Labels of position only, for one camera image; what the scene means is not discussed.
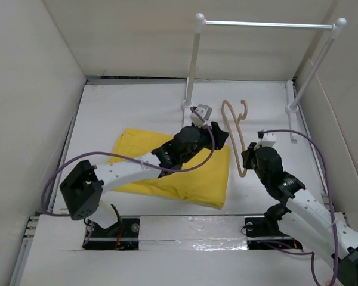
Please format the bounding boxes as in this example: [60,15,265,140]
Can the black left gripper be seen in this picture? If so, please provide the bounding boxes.
[180,121,226,164]

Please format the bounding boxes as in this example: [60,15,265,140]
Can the wooden clothes hanger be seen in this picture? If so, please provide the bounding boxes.
[220,99,249,179]

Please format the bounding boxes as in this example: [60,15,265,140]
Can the yellow trousers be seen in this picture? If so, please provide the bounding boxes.
[112,128,231,209]

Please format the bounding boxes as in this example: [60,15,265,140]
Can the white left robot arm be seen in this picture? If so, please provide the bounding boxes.
[60,122,229,237]

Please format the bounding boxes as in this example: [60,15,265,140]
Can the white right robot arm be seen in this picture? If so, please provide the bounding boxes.
[242,142,358,285]

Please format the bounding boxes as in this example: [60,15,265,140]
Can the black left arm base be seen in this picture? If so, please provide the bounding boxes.
[82,216,140,251]

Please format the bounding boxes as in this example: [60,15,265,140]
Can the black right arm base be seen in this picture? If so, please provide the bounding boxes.
[240,204,303,251]

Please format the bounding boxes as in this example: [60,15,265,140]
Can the white clothes rack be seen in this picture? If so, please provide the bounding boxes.
[182,13,347,141]

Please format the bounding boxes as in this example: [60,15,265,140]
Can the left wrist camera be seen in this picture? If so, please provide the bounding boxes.
[190,104,212,128]

